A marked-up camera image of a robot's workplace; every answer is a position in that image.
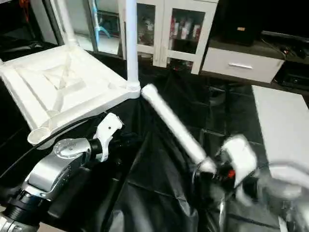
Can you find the white plastic table leg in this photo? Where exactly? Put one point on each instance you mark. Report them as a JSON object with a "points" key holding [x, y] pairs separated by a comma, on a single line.
{"points": [[131, 43], [174, 123], [66, 21]]}

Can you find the white plastic table top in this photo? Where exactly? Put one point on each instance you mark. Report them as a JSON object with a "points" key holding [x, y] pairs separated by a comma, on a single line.
{"points": [[63, 87]]}

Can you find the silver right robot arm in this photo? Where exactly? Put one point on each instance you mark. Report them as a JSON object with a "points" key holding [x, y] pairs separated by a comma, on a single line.
{"points": [[285, 193]]}

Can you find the black work mat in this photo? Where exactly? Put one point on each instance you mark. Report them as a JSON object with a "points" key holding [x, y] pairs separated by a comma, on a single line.
{"points": [[159, 183]]}

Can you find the white drawer unit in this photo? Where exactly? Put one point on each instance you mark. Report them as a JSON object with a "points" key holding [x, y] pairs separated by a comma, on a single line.
{"points": [[241, 65]]}

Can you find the white glass door cabinet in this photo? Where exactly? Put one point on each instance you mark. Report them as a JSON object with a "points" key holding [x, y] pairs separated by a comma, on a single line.
{"points": [[183, 29]]}

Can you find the black low shelf unit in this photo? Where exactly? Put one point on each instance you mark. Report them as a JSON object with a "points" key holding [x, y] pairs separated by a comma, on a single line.
{"points": [[280, 24]]}

